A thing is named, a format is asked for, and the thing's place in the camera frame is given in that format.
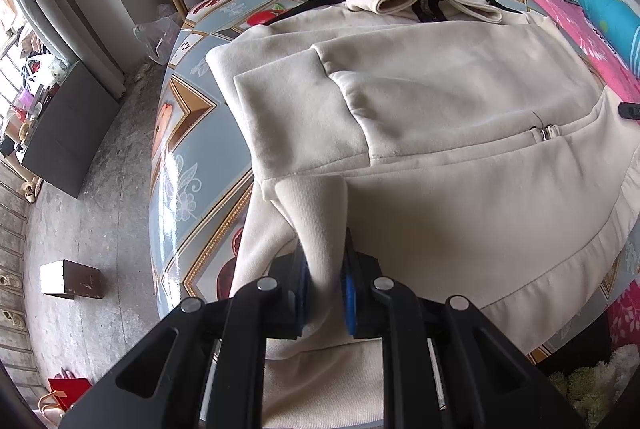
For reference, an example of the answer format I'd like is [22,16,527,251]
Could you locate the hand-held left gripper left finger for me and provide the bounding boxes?
[57,239,313,429]

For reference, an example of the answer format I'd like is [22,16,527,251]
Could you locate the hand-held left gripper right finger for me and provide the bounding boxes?
[340,229,586,429]

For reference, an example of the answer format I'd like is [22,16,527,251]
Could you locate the cream jacket with black trim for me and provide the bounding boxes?
[205,0,640,429]

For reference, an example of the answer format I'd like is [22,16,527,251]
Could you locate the teal pillow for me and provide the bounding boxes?
[574,0,640,74]

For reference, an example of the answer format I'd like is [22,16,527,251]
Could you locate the pink floral blanket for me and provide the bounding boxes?
[432,0,640,360]

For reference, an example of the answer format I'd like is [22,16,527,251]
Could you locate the table with patterned tablecloth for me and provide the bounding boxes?
[150,0,640,410]

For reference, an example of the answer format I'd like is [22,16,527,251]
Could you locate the small brown box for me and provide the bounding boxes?
[40,259,103,300]

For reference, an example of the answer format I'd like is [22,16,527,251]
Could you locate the red gift bag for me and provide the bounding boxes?
[47,371,93,412]

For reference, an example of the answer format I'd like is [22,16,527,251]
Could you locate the green fuzzy cloth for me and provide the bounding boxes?
[547,344,636,420]

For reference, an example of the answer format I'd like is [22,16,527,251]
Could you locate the dark grey cabinet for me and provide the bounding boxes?
[20,60,121,198]

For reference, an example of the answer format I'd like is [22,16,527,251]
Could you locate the beige slippers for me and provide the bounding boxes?
[20,176,43,204]

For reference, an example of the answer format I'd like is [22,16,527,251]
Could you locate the clear plastic bag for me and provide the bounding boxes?
[134,4,183,64]

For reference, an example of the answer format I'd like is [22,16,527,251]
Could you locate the metal window railing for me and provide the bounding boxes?
[0,0,66,360]

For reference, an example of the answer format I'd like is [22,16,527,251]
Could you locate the white plastic bag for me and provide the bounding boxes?
[22,56,71,94]

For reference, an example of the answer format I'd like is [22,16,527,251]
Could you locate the beige handle bag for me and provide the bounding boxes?
[37,389,66,420]

